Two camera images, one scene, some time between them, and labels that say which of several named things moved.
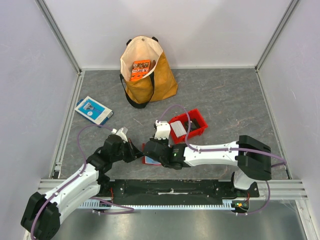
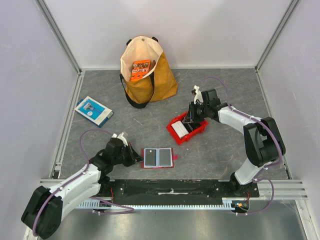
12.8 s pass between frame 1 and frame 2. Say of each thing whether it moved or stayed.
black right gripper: moved
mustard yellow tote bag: stayed
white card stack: stayed
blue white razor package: stayed
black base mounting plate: stayed
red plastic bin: moved
